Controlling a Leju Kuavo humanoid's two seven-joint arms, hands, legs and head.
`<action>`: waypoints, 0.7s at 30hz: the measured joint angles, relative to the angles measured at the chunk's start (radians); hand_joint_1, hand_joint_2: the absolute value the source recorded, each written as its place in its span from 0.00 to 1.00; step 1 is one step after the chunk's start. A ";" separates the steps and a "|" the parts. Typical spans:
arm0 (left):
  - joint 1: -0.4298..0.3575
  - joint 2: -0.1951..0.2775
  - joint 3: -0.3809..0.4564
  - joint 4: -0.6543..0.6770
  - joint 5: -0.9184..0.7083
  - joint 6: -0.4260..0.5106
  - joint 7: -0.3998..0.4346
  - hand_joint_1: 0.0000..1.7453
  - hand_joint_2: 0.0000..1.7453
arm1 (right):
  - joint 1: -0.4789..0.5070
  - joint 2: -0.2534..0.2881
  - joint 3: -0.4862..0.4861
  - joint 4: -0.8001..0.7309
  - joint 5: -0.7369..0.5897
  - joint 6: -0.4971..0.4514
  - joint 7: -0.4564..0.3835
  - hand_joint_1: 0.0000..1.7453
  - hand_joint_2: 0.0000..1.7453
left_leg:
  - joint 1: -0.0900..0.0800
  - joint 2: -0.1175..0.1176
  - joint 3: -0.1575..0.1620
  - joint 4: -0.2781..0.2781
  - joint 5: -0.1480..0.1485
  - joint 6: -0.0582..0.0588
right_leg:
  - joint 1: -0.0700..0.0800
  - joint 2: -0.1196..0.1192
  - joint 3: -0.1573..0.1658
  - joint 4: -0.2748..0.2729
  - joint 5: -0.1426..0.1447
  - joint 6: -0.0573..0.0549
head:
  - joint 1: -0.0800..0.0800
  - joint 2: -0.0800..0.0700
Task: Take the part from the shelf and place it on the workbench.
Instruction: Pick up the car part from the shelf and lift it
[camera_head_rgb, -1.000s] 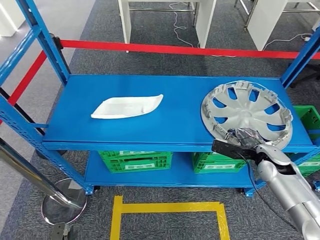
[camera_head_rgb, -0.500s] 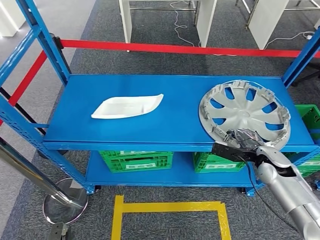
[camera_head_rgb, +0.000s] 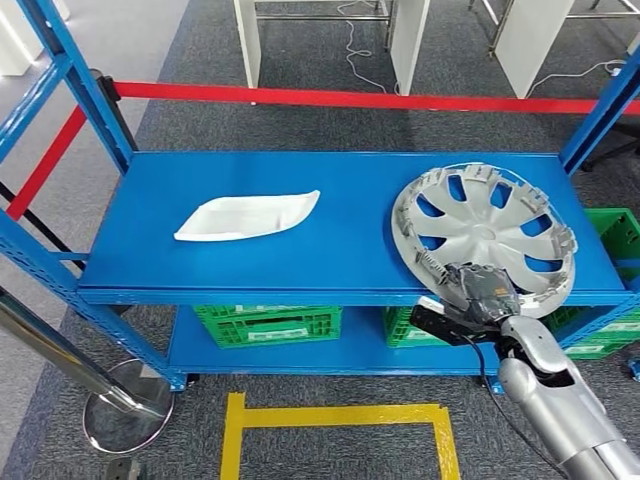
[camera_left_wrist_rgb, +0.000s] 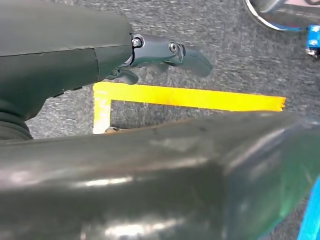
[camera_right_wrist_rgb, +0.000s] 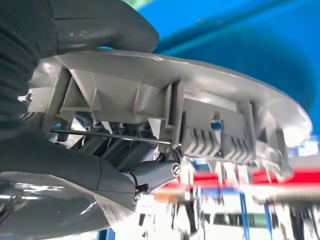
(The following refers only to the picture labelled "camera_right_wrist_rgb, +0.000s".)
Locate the blue metal shelf rack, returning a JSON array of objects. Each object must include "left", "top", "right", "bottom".
[{"left": 96, "top": 0, "right": 320, "bottom": 240}]

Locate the long red barrier belt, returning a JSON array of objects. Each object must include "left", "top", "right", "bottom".
[{"left": 159, "top": 168, "right": 320, "bottom": 190}]

